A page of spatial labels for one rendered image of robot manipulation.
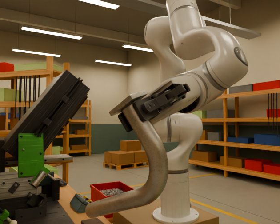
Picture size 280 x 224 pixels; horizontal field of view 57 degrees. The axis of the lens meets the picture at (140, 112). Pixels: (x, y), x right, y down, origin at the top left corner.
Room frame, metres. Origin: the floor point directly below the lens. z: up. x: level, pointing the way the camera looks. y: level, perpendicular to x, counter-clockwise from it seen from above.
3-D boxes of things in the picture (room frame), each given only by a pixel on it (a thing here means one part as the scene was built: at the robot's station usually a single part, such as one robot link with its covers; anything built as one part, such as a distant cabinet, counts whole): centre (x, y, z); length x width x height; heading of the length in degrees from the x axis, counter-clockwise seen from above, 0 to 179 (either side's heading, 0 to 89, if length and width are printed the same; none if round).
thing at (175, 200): (1.09, -0.15, 1.03); 0.19 x 0.19 x 0.18
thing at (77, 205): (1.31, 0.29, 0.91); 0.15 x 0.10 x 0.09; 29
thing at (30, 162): (1.30, 0.55, 1.17); 0.13 x 0.12 x 0.20; 29
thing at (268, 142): (6.47, -2.27, 1.10); 3.01 x 0.55 x 2.20; 31
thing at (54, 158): (1.46, 0.59, 1.11); 0.39 x 0.16 x 0.03; 119
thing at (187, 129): (1.09, -0.17, 1.25); 0.19 x 0.12 x 0.24; 91
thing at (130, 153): (7.89, 0.39, 0.37); 1.20 x 0.80 x 0.74; 129
